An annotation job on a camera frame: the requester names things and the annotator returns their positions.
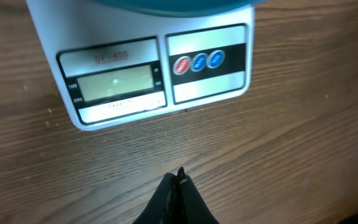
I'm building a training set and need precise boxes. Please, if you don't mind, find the white digital kitchen scale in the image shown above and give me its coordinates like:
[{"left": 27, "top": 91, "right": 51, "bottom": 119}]
[{"left": 27, "top": 1, "right": 255, "bottom": 131}]

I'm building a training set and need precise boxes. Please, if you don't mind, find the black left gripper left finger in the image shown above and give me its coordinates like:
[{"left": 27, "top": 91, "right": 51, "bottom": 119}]
[{"left": 133, "top": 173, "right": 177, "bottom": 224}]

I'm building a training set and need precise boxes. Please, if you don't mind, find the blue metal bowl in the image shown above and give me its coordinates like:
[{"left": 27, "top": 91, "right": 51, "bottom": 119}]
[{"left": 98, "top": 0, "right": 261, "bottom": 17}]

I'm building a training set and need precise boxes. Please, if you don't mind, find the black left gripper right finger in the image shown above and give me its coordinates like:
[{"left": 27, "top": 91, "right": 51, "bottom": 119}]
[{"left": 176, "top": 167, "right": 219, "bottom": 224}]

